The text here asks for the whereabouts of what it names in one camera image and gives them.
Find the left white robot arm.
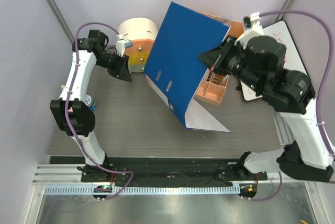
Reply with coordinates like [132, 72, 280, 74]
[50, 30, 132, 182]

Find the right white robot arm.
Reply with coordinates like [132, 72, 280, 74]
[199, 36, 334, 183]

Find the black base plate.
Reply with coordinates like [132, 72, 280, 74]
[77, 158, 267, 187]

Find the perforated cable tray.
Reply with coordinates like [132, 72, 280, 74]
[44, 184, 240, 196]

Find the white dry-erase board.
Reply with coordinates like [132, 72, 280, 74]
[230, 21, 315, 111]

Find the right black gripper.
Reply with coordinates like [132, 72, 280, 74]
[199, 34, 265, 93]

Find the light blue thin folder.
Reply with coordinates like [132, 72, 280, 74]
[221, 12, 232, 26]

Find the blue ring binder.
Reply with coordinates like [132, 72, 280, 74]
[144, 2, 230, 132]

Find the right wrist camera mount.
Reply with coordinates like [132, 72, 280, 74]
[234, 12, 264, 49]

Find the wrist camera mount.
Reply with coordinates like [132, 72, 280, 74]
[115, 34, 132, 57]
[234, 12, 264, 49]

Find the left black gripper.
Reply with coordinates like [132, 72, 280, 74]
[96, 51, 132, 82]

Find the white arched drawer cabinet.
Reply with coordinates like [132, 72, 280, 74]
[117, 17, 158, 74]

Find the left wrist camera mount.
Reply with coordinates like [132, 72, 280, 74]
[115, 34, 132, 57]

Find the yellow cabinet drawer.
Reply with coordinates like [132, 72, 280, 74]
[128, 51, 150, 65]

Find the orange desk file organizer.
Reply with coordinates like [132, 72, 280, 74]
[195, 13, 243, 106]

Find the small blue-label bottle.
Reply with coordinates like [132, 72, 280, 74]
[85, 95, 96, 111]

